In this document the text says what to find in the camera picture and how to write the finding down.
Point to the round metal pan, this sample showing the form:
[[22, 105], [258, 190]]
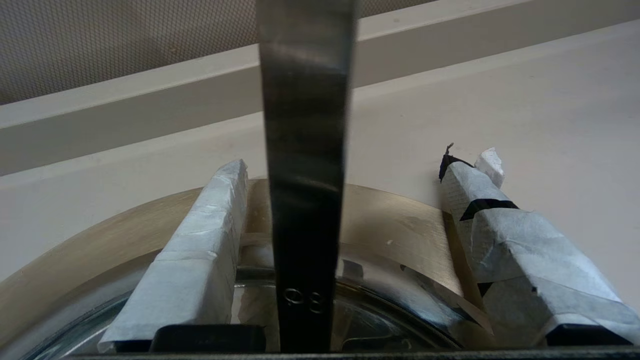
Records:
[[100, 250]]

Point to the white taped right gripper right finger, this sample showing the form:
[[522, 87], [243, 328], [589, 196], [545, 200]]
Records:
[[520, 260]]

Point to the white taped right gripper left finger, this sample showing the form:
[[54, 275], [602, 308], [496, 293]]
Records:
[[195, 270]]

